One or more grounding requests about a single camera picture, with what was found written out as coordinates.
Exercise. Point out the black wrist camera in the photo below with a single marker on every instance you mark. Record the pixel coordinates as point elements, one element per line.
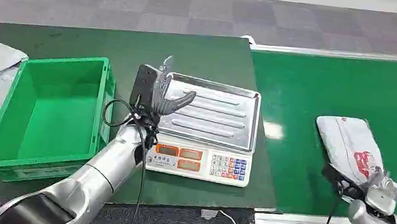
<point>144,85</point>
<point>339,181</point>

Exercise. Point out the white power plug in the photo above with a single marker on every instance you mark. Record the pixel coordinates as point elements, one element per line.
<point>208,214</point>

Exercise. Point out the white electronic scale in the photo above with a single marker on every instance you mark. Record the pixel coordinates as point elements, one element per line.
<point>200,162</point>

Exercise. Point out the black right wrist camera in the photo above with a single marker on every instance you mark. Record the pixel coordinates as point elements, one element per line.
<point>339,181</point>

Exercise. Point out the green plastic crate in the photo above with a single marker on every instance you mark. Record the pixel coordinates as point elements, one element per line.
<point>50,115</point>

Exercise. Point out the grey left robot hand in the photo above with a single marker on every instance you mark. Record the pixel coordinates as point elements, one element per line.
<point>172,106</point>

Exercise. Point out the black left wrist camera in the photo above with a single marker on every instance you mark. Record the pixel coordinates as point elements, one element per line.
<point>144,85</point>

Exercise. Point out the steel scale pan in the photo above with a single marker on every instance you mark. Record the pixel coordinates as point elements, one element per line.
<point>216,117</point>

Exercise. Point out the grey parcel bag red print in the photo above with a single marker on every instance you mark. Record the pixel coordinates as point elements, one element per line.
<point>346,144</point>

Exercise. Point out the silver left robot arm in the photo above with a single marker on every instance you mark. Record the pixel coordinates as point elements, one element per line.
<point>100,174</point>

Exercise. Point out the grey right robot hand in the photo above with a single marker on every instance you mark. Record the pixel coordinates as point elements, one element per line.
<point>381,198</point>

